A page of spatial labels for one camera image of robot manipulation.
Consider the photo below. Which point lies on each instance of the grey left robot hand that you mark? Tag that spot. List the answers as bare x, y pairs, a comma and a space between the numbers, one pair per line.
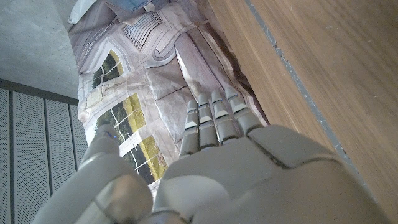
242, 180

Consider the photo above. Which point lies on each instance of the printed sofa room backdrop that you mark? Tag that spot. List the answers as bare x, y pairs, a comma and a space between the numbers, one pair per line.
168, 62

